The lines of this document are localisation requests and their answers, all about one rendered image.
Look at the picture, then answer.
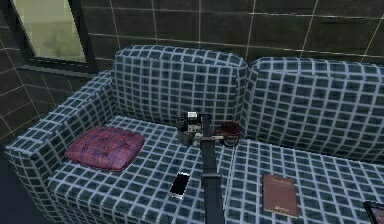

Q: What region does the black mobile phone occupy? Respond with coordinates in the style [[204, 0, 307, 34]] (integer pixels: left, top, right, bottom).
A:
[[168, 171, 192, 201]]

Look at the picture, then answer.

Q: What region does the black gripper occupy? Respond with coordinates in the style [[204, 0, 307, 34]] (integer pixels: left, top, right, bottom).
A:
[[176, 115, 242, 148]]

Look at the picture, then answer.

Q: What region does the dark red vessel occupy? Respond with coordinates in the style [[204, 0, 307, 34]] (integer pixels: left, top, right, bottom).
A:
[[217, 120, 242, 138]]

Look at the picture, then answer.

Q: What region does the blue white checked sofa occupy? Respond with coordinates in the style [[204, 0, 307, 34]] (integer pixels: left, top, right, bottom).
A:
[[4, 44, 384, 224]]

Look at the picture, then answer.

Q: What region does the dark framed window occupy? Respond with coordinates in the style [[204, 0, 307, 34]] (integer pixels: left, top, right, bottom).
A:
[[0, 0, 99, 74]]

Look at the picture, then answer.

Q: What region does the black framed tablet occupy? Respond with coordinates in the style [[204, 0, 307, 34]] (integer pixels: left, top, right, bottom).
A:
[[362, 200, 384, 224]]

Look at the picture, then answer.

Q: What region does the red plaid cushion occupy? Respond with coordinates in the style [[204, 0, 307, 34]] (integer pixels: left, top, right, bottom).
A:
[[63, 125, 146, 173]]

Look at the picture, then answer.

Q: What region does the brown book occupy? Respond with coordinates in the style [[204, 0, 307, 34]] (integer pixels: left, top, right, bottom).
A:
[[261, 173, 300, 219]]

